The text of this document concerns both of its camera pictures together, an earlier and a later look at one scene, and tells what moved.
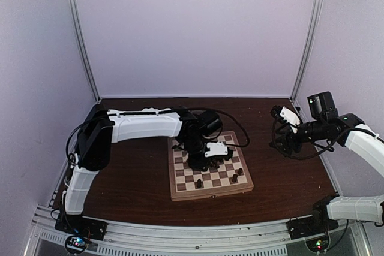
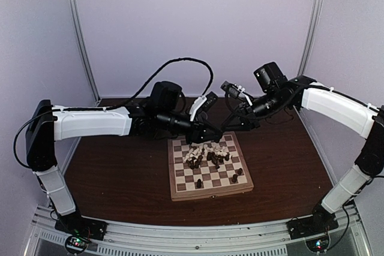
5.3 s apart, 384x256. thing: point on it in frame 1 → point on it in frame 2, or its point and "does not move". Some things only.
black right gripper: x=287 y=139 → x=245 y=123
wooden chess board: x=233 y=176 does not move
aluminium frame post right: x=318 y=3 does not move
